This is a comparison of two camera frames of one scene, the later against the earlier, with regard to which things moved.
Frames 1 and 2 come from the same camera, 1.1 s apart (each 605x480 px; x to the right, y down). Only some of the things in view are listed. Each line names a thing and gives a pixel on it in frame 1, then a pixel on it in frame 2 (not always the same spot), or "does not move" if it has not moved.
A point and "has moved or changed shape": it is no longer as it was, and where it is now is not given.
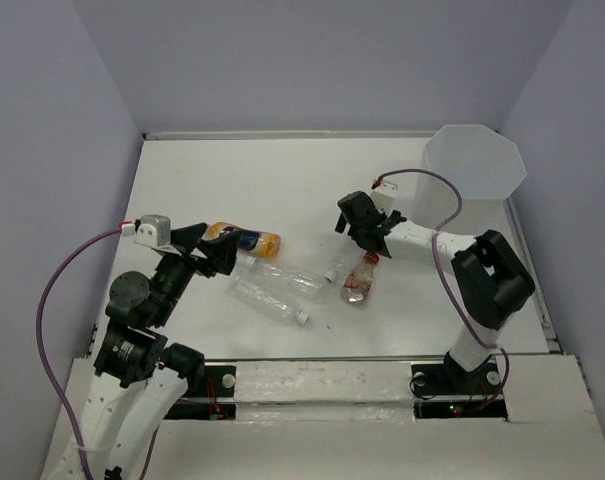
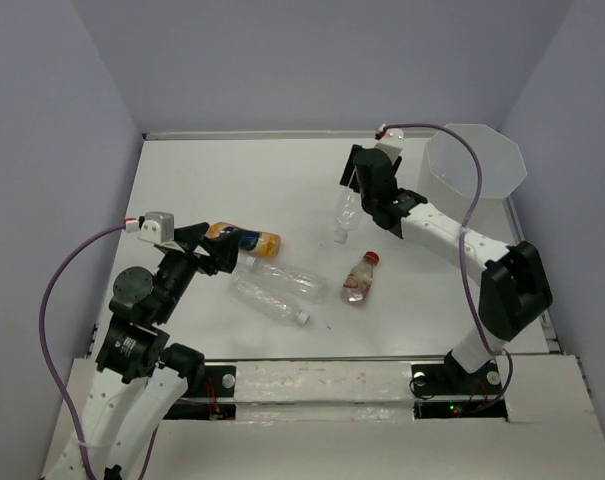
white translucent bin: (487, 170) does not move
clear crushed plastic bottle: (339, 262) has moved or changed shape
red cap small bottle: (358, 283) does not move
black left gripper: (222, 251) does not move
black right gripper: (342, 223) -> (350, 176)
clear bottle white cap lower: (267, 300) does not move
